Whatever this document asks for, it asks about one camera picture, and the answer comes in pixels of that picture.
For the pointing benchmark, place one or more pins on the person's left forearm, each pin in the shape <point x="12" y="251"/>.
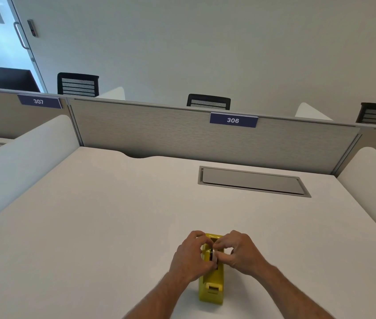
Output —
<point x="161" y="295"/>

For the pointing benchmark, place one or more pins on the glass door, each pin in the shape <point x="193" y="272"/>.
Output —
<point x="2" y="33"/>

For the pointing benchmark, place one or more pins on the person's left hand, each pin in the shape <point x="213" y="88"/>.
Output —
<point x="188" y="259"/>

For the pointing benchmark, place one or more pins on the white rounded side divider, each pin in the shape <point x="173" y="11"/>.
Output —
<point x="374" y="189"/>
<point x="15" y="166"/>
<point x="113" y="93"/>
<point x="311" y="112"/>

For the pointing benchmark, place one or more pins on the person's right thumb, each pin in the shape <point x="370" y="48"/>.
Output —
<point x="227" y="259"/>

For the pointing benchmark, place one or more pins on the blue number sign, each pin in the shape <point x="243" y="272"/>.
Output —
<point x="39" y="101"/>
<point x="233" y="120"/>

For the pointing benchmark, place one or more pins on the yellow tape dispenser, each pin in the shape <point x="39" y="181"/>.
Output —
<point x="212" y="287"/>

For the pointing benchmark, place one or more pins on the person's right forearm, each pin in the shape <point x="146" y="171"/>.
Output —
<point x="291" y="295"/>

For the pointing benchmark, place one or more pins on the person's right hand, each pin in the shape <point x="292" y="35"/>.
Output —
<point x="246" y="255"/>

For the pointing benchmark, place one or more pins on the wide grey partition panel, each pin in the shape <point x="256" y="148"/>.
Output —
<point x="188" y="136"/>

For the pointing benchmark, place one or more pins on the grey door card reader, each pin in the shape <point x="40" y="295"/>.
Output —
<point x="32" y="28"/>

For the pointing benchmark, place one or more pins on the person's left thumb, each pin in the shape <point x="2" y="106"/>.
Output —
<point x="209" y="266"/>

